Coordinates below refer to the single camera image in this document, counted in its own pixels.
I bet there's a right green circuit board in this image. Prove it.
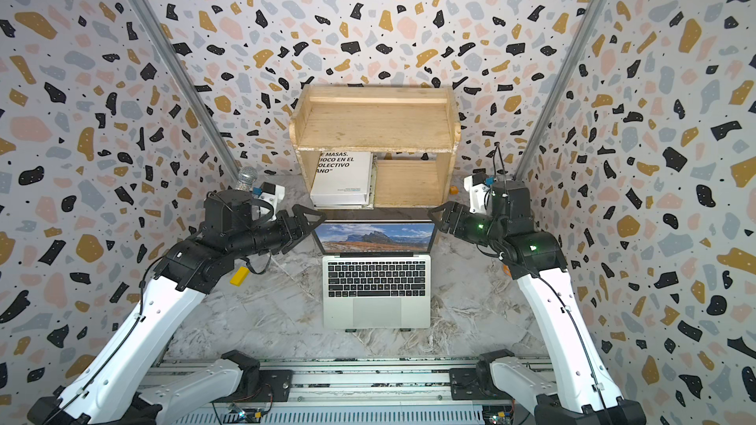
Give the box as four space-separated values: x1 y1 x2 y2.
482 405 515 425

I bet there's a yellow rectangular block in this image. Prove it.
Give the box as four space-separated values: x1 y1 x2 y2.
230 267 250 286

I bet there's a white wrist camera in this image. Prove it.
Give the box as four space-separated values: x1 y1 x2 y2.
253 182 285 212
464 172 494 214

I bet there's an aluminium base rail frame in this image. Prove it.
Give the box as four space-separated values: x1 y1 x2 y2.
135 356 621 425

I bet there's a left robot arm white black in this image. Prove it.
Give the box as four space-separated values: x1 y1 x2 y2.
28 189 326 424

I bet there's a green circuit board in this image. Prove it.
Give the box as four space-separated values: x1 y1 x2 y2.
228 405 268 424
482 405 515 425

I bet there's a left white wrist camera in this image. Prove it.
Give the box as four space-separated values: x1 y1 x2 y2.
253 182 285 212

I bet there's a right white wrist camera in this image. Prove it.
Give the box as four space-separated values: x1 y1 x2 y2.
464 172 494 214

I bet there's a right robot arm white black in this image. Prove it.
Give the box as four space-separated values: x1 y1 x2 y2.
428 173 647 424

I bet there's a white book black text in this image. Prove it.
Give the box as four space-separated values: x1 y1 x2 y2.
310 152 373 208

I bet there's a silver laptop computer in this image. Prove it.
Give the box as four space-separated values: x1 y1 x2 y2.
313 220 436 331

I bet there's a sprinkle-covered microphone on stand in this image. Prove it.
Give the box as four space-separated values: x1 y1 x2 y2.
234 166 258 192

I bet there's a wooden shelf unit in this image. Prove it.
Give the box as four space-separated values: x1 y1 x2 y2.
289 85 461 208

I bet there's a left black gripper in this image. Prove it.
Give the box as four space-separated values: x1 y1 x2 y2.
229 205 329 263

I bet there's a left green circuit board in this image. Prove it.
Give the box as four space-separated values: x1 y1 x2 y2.
228 405 268 424

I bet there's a black folding laptop stand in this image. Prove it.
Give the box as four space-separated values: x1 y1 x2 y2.
345 328 413 334

